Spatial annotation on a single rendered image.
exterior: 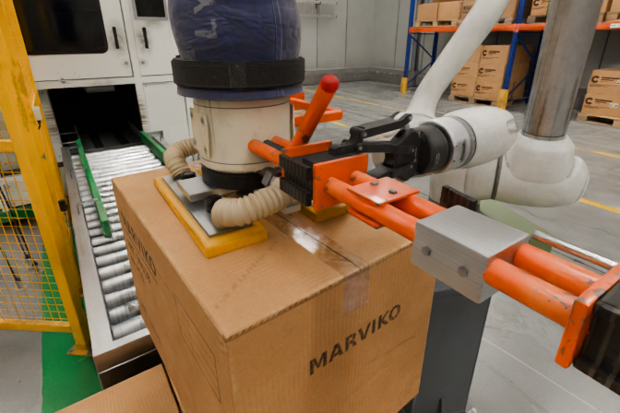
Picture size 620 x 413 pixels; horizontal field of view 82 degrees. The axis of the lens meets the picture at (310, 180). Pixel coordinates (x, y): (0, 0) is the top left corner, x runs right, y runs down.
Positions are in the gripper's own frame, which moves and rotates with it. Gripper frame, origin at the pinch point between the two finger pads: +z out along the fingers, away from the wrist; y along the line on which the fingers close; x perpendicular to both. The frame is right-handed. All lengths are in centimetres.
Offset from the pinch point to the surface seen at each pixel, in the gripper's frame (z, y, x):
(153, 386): 23, 65, 41
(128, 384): 28, 65, 45
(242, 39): 3.7, -16.5, 16.0
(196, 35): 8.9, -17.0, 20.3
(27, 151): 41, 22, 128
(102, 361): 32, 61, 52
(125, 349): 27, 61, 52
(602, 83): -718, 59, 192
